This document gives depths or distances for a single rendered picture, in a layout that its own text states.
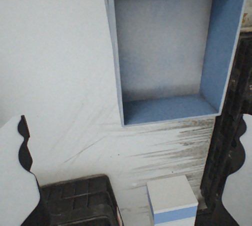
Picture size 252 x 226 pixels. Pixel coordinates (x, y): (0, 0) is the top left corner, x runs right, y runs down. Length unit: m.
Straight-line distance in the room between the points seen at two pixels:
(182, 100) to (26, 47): 0.29
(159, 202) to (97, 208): 0.18
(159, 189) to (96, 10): 0.48
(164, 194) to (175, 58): 0.40
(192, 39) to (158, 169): 0.38
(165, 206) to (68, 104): 0.36
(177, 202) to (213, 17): 0.45
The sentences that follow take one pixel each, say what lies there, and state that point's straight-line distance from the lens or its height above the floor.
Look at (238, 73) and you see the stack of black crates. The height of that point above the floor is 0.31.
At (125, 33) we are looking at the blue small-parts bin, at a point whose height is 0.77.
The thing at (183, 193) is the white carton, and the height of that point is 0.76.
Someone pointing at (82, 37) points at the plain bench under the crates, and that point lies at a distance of 0.36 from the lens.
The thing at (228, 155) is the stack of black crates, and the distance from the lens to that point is 1.22.
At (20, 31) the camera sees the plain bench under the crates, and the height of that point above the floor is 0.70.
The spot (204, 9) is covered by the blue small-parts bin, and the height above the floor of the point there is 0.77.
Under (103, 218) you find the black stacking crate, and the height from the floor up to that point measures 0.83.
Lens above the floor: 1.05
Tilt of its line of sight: 60 degrees down
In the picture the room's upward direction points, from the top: 166 degrees clockwise
